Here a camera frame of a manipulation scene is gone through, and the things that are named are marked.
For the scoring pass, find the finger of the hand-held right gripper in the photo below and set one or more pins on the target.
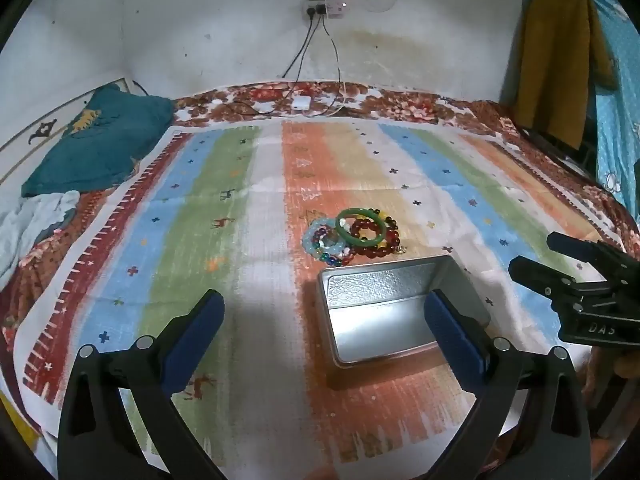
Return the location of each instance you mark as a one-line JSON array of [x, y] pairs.
[[575, 247], [537, 272]]

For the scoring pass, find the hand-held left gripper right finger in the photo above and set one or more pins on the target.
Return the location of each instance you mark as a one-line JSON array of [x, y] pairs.
[[452, 341]]

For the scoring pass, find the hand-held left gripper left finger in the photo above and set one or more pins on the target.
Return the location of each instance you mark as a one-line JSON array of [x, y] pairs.
[[196, 340]]

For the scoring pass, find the silver metal tin box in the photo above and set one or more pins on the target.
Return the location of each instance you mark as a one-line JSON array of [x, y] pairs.
[[372, 332]]

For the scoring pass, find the green jade bangle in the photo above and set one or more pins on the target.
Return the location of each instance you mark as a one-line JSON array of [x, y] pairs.
[[344, 232]]

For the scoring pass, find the teal printed curtain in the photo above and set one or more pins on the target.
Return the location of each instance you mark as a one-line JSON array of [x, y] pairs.
[[620, 110]]

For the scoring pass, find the colourful striped mat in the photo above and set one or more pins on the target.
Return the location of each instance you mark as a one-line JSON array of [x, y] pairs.
[[260, 200]]

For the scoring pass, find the mustard yellow towel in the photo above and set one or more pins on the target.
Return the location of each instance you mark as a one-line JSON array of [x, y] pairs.
[[555, 60]]

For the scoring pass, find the light blue crumpled cloth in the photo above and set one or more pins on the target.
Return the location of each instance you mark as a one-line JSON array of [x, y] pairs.
[[30, 225]]

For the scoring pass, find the teal pillow with yellow print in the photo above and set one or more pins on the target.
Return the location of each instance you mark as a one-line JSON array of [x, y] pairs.
[[100, 145]]

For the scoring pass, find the white charger brick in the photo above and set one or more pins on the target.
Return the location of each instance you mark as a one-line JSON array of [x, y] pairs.
[[301, 102]]

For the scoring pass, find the white headboard with dark motifs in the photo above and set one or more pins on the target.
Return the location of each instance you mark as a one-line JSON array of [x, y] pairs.
[[45, 125]]

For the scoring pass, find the white power strip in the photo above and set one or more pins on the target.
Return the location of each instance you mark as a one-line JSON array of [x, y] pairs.
[[327, 8]]

